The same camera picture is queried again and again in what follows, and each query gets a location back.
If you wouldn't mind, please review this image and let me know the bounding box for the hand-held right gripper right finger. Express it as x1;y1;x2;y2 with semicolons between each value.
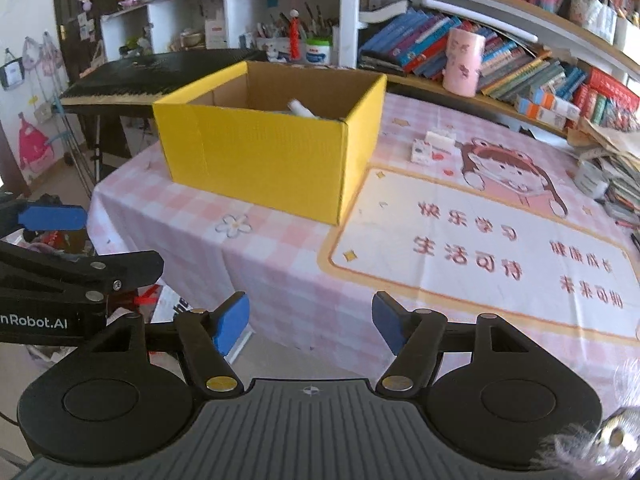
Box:
372;291;538;395

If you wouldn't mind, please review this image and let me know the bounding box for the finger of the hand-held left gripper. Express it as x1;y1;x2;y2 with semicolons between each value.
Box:
0;192;88;241
0;242;165;306

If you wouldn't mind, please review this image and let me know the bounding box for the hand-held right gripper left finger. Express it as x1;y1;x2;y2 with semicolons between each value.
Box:
87;291;250;395

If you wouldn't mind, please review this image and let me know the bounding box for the yellow cardboard box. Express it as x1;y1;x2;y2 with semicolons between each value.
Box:
152;60;387;226

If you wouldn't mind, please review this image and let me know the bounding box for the small white-capped spray bottle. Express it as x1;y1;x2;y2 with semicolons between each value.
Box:
287;99;318;120

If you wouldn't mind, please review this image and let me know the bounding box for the pink checkered cloth desktop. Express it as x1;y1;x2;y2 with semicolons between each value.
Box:
90;92;640;391

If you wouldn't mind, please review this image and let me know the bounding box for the pink backpack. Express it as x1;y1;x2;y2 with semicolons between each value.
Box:
17;112;56;171

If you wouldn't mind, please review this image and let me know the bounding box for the black keyboard stand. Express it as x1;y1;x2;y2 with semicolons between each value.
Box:
65;112;131;196

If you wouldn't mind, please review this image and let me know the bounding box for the printed cartoon desk mat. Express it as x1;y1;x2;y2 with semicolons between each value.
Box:
318;135;640;346

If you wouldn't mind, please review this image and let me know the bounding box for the black electronic keyboard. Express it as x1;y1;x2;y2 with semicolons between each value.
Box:
59;49;268;116

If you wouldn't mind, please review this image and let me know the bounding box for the white rectangular adapter block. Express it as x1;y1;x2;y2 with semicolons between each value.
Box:
425;130;457;151

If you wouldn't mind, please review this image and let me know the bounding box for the grey furry toy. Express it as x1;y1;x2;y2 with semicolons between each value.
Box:
540;360;640;480

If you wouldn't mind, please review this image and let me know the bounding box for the orange white small box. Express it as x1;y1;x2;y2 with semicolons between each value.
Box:
532;87;581;116
515;97;571;128

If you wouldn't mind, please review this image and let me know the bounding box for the pink cylindrical pen holder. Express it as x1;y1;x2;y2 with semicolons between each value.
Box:
442;27;486;98

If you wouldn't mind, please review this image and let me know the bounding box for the pile of papers and books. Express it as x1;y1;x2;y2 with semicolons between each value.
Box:
567;120;640;231

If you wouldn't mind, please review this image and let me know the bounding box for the row of colourful books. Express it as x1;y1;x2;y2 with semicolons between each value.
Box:
359;10;588;101

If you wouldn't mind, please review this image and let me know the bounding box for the white jar green lid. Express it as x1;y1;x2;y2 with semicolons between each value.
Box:
306;39;333;66

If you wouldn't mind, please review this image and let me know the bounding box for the red hanging ornament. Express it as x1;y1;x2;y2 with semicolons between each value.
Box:
288;12;304;61

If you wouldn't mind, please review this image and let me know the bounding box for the white bookshelf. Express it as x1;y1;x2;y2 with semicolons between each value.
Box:
100;0;640;136

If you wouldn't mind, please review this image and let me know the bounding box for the red boxed book set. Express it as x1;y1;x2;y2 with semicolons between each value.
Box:
582;67;640;131

